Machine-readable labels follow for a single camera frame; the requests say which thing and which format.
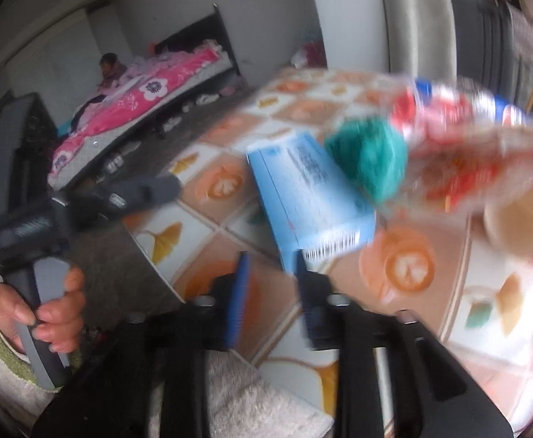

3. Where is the patterned tablecloth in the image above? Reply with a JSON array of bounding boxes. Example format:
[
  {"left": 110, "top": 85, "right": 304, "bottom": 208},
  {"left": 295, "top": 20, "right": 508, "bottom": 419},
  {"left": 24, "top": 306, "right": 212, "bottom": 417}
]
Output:
[{"left": 129, "top": 68, "right": 533, "bottom": 438}]

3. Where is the dark frame bed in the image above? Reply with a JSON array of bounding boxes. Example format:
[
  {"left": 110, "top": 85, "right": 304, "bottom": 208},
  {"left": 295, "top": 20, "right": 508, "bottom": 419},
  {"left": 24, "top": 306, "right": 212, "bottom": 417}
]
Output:
[{"left": 47, "top": 4, "right": 245, "bottom": 192}]

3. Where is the clear bottle with blue label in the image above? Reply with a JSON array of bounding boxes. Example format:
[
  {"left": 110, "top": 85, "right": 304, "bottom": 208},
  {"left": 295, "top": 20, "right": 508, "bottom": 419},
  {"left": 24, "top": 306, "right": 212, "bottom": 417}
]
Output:
[{"left": 415, "top": 78, "right": 533, "bottom": 128}]

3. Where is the red and white plastic bag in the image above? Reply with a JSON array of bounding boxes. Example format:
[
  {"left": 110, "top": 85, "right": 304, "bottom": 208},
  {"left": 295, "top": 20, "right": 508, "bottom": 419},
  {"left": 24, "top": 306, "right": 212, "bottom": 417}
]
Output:
[{"left": 392, "top": 75, "right": 533, "bottom": 256}]

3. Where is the pink flowered blanket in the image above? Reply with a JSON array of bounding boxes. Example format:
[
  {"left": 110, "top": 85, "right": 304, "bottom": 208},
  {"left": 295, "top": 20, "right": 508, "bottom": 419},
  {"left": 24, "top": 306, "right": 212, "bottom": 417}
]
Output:
[{"left": 49, "top": 48, "right": 221, "bottom": 178}]

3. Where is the light blue cardboard box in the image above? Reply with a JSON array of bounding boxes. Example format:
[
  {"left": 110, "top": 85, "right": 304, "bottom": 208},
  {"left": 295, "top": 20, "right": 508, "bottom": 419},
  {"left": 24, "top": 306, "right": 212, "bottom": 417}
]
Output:
[{"left": 247, "top": 128, "right": 377, "bottom": 274}]

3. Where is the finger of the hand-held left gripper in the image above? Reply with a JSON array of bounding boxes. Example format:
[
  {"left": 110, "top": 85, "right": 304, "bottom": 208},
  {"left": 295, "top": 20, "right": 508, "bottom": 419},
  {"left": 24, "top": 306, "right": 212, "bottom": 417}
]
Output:
[{"left": 68, "top": 174, "right": 183, "bottom": 220}]

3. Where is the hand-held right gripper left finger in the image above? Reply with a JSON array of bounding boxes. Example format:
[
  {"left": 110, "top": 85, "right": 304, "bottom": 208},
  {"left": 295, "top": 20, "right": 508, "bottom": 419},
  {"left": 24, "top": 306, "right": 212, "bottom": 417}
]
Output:
[{"left": 31, "top": 251, "right": 253, "bottom": 438}]

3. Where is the grey round column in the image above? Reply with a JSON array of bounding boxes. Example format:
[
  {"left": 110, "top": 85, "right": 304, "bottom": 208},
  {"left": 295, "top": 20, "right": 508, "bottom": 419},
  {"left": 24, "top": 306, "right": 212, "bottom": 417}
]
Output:
[{"left": 376, "top": 0, "right": 459, "bottom": 78}]

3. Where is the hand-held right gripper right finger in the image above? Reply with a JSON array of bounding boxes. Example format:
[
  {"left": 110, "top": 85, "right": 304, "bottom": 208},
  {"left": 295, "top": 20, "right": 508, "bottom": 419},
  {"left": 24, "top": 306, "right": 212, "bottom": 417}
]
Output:
[{"left": 295, "top": 251, "right": 514, "bottom": 438}]

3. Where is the tan round disc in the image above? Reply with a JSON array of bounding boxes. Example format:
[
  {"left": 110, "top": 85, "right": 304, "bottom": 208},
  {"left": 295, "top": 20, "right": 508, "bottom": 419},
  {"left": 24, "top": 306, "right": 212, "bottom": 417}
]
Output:
[{"left": 482, "top": 185, "right": 533, "bottom": 253}]

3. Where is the white towel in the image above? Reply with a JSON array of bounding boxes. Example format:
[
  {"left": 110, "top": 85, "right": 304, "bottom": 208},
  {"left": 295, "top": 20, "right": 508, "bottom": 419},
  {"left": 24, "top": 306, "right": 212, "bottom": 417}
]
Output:
[{"left": 150, "top": 351, "right": 335, "bottom": 438}]

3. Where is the person's left hand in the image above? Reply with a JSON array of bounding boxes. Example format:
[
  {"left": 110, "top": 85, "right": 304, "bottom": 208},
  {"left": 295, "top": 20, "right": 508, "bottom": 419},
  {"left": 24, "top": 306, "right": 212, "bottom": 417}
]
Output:
[{"left": 0, "top": 267, "right": 87, "bottom": 355}]

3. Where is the dark metal cabinet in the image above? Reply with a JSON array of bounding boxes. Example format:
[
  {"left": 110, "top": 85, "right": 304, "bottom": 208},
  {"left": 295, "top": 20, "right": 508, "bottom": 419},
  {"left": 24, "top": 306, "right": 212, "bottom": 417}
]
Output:
[{"left": 449, "top": 0, "right": 533, "bottom": 101}]

